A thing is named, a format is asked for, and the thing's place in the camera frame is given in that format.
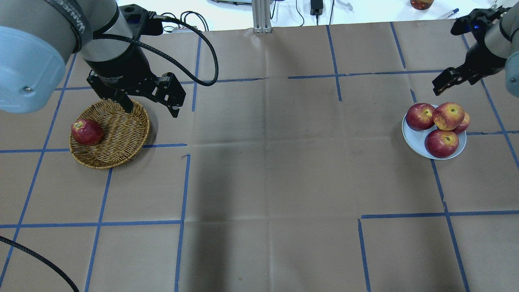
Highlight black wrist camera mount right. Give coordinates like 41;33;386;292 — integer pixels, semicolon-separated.
450;6;511;41

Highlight silver usb hub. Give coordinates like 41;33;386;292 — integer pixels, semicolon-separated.
169;26;193;33

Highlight red plate apple back-left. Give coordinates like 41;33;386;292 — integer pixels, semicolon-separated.
405;103;435;131

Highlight yellow-red apple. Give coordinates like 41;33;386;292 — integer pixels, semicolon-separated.
432;102;465;131

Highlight white round plate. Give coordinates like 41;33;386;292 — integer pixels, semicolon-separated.
402;103;470;160

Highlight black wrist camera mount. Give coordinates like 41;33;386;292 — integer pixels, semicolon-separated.
450;6;511;41
118;4;163;39

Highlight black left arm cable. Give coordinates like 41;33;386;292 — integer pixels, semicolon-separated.
91;12;219;87

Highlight dark red basket apple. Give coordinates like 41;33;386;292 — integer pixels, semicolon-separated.
71;119;104;145

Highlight red plate apple front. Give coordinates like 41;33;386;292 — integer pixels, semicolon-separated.
424;129;459;159

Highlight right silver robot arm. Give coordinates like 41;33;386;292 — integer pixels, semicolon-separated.
432;4;519;97

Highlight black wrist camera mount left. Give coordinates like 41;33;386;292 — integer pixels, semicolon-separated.
118;4;163;39

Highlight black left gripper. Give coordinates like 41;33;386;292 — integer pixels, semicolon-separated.
86;49;187;118

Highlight red plate apple back-right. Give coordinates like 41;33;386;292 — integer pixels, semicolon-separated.
452;112;471;135

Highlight black power adapter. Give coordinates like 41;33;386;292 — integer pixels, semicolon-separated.
310;0;324;17

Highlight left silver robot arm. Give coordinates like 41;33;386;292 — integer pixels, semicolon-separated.
0;0;186;118

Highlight aluminium frame post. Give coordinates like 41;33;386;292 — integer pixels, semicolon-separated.
251;0;272;33

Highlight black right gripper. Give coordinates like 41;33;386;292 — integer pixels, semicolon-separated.
432;43;507;96

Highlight round wicker basket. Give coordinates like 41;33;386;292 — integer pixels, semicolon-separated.
69;100;150;169

